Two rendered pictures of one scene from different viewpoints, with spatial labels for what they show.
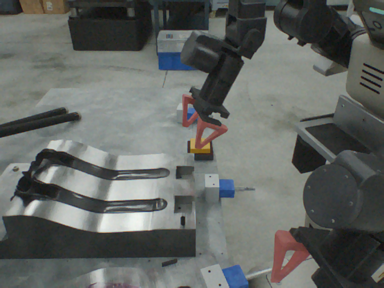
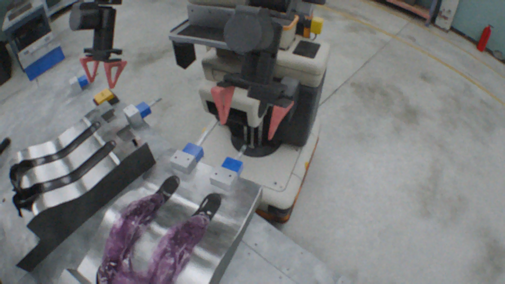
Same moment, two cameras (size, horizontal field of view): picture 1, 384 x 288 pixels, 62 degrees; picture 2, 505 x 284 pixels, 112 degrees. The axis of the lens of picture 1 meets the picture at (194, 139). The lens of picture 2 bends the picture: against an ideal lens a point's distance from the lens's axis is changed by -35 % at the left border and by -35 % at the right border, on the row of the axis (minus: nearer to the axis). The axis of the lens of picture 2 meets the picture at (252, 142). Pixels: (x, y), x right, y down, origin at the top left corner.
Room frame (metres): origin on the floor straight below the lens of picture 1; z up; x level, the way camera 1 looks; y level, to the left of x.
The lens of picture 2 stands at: (-0.02, 0.12, 1.35)
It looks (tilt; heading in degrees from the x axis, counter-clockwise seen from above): 50 degrees down; 312
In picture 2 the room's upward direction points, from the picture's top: straight up
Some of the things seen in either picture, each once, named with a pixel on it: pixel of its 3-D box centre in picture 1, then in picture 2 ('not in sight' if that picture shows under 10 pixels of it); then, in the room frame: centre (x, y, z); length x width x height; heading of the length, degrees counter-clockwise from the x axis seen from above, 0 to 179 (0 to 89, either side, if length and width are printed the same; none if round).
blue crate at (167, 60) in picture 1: (184, 55); (43, 59); (3.79, 0.12, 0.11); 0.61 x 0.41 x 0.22; 89
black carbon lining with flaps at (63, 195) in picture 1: (91, 180); (54, 164); (0.55, 0.23, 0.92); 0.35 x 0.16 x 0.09; 91
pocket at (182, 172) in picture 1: (185, 178); (112, 120); (0.61, 0.02, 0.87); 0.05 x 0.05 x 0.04; 1
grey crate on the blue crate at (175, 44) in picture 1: (184, 41); (38, 49); (3.79, 0.12, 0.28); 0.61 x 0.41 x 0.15; 89
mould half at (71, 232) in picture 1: (89, 193); (58, 176); (0.56, 0.25, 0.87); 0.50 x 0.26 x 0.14; 91
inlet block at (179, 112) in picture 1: (195, 114); (85, 80); (1.02, 0.00, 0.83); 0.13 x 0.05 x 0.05; 80
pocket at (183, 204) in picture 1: (184, 210); (128, 137); (0.50, 0.02, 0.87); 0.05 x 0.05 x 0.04; 1
